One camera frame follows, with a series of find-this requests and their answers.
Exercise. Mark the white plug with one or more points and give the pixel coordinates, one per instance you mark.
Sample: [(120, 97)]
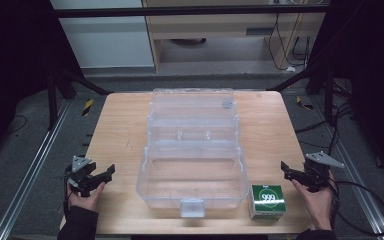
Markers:
[(290, 69)]

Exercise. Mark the black metal stand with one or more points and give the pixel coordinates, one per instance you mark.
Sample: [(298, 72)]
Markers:
[(328, 96), (51, 100)]

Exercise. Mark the white cabinet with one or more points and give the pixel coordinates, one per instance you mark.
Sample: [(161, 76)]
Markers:
[(106, 43)]

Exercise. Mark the person's left hand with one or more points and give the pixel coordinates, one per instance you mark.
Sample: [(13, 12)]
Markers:
[(86, 199)]

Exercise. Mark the black horizontal frame bar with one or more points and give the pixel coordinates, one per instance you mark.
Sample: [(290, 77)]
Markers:
[(186, 11)]

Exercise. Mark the dark curtain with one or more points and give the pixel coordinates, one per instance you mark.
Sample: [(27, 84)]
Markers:
[(370, 66), (10, 66)]

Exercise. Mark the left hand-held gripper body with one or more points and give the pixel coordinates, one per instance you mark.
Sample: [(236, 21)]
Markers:
[(80, 173)]

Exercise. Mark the person's right hand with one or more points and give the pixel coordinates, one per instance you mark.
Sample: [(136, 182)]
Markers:
[(317, 206)]

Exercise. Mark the light wooden desk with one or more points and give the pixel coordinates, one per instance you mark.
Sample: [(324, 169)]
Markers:
[(220, 26)]

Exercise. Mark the clear plastic storage box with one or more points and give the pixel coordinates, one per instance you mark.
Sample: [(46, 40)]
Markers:
[(193, 173)]

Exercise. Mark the aluminium floor rail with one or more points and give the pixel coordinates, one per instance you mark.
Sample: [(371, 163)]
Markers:
[(356, 180), (30, 173)]

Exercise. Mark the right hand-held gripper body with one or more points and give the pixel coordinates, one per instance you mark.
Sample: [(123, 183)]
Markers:
[(316, 171)]

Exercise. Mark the yellow and black tape strip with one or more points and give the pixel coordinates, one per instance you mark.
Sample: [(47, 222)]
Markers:
[(304, 104), (87, 107)]

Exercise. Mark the green and white medicine box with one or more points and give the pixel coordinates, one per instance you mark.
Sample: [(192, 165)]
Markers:
[(268, 200)]

